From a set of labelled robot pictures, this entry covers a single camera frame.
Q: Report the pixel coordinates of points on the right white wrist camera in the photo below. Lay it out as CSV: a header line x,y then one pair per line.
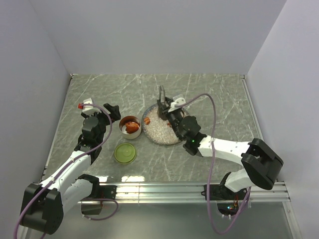
x,y
177,102

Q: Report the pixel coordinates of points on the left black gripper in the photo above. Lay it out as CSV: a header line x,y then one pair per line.
x,y
114,110

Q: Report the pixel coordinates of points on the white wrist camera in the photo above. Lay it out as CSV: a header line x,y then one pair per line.
x,y
87,106
177,102

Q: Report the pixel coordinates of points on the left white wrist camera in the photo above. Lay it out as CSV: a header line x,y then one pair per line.
x,y
87,106

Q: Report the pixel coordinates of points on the speckled ceramic plate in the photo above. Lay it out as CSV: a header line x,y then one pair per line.
x,y
158,131

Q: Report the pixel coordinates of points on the aluminium mounting rail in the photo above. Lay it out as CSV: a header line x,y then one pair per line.
x,y
185,192

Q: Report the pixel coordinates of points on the orange chicken wing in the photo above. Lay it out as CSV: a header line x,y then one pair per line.
x,y
131,124

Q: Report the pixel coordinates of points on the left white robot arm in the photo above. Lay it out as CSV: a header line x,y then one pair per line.
x,y
45,204

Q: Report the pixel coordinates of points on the green round lid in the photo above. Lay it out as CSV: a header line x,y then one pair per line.
x,y
125,153

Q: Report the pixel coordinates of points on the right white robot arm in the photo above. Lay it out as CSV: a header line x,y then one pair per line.
x,y
261,165

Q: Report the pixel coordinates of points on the metal food tongs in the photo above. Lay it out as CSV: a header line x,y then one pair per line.
x,y
161,94

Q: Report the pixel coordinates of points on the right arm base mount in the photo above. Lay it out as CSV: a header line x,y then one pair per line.
x,y
218,192

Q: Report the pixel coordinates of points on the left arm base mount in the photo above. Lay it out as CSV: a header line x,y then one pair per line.
x,y
104,191

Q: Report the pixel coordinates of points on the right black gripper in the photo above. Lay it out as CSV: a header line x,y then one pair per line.
x,y
163,109

